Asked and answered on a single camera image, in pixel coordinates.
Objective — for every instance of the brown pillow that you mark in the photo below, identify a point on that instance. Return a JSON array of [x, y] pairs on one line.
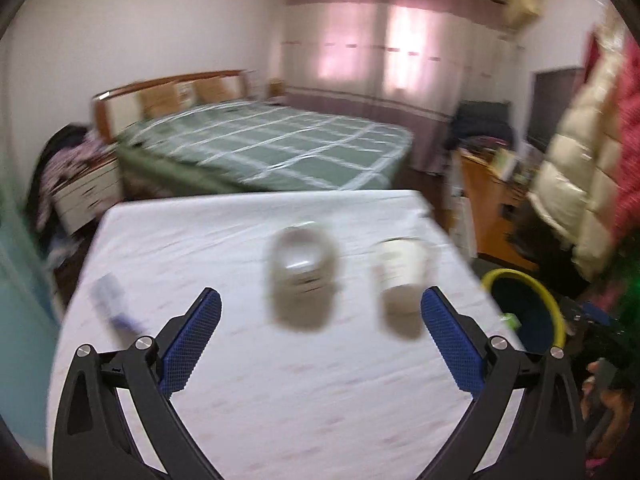
[[160, 101], [218, 89]]

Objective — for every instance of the clear plastic cup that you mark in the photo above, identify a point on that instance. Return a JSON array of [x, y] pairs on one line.
[[301, 276]]

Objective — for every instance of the white paper cup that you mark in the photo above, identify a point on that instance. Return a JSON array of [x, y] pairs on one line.
[[401, 269]]

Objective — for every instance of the white nightstand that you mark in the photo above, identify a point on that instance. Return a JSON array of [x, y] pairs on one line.
[[86, 197]]

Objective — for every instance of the cream puffer jacket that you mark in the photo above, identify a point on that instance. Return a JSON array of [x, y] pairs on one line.
[[575, 188]]

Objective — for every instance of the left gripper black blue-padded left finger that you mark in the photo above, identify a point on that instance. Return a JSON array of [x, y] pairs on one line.
[[92, 439]]

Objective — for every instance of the wooden headboard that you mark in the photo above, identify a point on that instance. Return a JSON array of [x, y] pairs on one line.
[[115, 110]]

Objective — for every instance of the black television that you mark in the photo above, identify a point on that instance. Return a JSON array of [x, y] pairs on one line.
[[553, 90]]

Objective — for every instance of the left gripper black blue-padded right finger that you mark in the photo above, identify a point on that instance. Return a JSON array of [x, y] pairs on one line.
[[546, 439]]

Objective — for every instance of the left brown pillow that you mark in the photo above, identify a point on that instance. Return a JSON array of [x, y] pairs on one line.
[[160, 101]]

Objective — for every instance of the pink white curtain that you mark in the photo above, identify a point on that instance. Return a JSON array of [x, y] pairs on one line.
[[405, 62]]

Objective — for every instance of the yellow rim trash bin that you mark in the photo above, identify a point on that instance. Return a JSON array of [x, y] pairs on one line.
[[528, 308]]

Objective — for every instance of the picture frame on desk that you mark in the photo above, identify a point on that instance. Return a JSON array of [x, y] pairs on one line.
[[503, 164]]

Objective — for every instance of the clothes pile on nightstand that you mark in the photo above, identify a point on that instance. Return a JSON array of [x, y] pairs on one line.
[[72, 149]]

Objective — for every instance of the glass sliding wardrobe door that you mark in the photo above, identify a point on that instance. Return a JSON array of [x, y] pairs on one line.
[[29, 330]]

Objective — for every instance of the blue white wrapper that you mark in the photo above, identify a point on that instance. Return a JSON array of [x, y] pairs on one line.
[[110, 300]]

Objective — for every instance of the right brown pillow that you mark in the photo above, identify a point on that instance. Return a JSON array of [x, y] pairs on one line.
[[218, 89]]

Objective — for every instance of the wooden desk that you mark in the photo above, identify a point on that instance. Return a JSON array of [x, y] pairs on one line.
[[476, 222]]

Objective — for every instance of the green plaid bed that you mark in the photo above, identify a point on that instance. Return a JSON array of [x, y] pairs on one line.
[[263, 147]]

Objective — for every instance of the beige air conditioner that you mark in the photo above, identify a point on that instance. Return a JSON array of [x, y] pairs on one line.
[[519, 13]]

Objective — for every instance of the red puffer jacket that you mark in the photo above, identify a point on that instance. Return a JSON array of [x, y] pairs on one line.
[[627, 135]]

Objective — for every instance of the black bag on desk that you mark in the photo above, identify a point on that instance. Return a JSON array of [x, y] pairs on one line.
[[480, 118]]

